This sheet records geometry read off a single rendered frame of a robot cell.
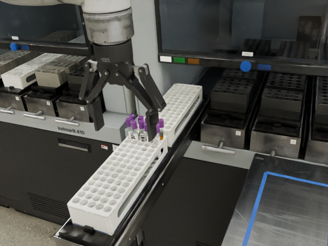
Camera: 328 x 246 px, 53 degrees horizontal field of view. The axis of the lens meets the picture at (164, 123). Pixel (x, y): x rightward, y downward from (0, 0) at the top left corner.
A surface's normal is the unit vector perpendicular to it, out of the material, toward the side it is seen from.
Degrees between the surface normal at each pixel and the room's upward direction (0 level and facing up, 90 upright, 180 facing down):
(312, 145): 90
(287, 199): 0
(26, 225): 0
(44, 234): 0
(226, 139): 90
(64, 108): 90
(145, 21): 90
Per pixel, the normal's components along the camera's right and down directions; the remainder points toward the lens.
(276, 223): -0.07, -0.86
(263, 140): -0.39, 0.50
